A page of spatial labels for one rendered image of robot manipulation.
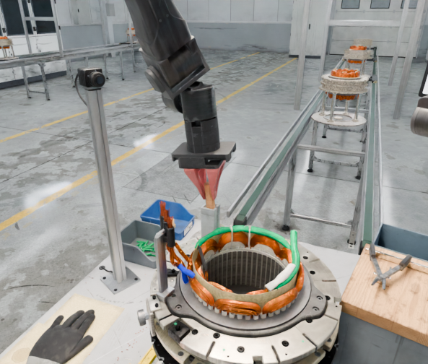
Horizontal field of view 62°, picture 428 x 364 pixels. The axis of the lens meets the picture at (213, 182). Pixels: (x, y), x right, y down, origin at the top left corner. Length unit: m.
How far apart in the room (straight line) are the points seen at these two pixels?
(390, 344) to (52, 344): 0.73
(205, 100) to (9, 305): 2.05
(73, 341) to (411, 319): 0.73
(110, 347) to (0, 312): 1.50
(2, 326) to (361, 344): 1.94
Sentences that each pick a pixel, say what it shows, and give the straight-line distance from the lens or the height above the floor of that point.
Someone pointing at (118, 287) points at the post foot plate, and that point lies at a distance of 1.12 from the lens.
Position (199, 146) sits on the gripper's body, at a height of 1.31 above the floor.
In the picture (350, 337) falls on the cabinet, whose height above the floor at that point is 0.99.
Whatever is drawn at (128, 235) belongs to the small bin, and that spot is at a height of 0.82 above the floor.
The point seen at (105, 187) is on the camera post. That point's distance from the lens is 0.96.
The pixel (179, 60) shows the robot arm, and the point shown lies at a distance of 0.55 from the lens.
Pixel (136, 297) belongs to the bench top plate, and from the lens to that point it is 1.08.
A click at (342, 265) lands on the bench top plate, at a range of 1.24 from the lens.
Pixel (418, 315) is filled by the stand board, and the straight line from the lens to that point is 0.71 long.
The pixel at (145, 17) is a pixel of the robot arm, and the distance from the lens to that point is 0.50.
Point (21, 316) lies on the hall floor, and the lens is 2.35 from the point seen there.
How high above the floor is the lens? 1.51
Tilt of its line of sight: 26 degrees down
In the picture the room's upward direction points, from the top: straight up
